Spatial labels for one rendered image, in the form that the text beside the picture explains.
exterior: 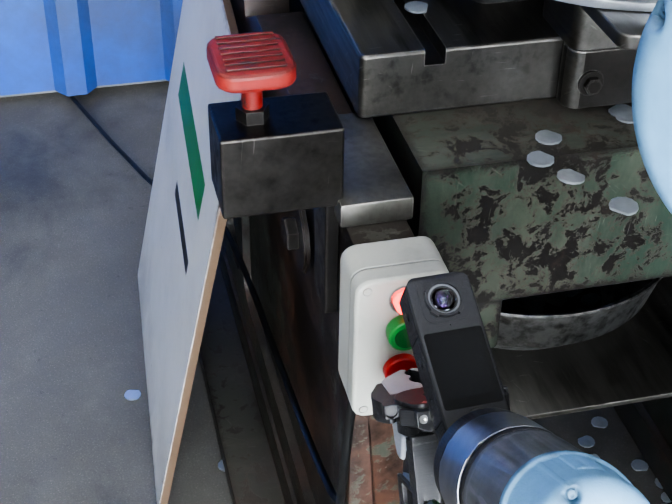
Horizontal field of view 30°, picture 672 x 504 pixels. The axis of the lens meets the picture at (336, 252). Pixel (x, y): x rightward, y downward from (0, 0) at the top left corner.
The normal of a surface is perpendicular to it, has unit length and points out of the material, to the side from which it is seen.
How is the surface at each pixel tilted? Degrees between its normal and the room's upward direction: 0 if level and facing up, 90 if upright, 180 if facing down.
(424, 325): 28
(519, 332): 106
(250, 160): 90
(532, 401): 0
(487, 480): 62
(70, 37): 90
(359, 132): 0
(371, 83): 90
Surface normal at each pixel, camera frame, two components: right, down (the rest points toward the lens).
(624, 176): 0.23, 0.58
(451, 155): 0.01, -0.81
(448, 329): 0.15, -0.45
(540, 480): -0.54, -0.81
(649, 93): -0.74, 0.29
